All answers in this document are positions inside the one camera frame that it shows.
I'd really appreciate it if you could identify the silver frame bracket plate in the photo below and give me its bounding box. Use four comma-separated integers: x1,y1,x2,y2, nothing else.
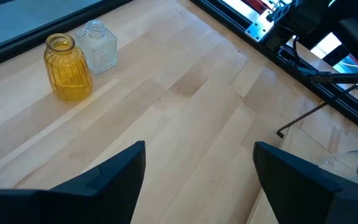
244,11,281,44

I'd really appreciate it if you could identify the black aluminium table frame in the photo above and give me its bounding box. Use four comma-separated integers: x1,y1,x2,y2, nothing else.
0,0,358,149

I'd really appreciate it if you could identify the clear square glass vase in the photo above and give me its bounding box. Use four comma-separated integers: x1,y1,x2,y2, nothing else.
74,19,119,75

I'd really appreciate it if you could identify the yellow ribbed glass vase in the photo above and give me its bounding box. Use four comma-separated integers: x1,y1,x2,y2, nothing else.
44,32,94,101

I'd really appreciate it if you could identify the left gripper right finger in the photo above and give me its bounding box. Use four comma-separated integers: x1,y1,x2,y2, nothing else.
252,141,358,224

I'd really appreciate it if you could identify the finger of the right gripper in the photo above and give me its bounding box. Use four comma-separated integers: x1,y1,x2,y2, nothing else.
311,73,358,85

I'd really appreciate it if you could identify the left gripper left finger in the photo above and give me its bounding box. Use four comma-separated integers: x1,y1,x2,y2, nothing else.
0,140,147,224

